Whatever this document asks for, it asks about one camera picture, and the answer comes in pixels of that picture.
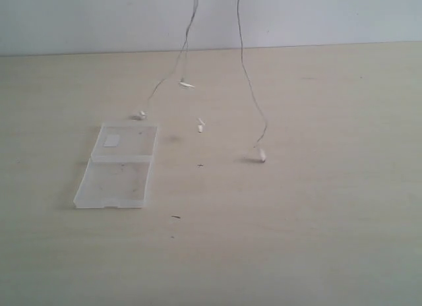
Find white wired earphones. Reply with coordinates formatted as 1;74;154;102
130;0;268;164

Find clear plastic hinged case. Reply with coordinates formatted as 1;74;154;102
73;121;158;209

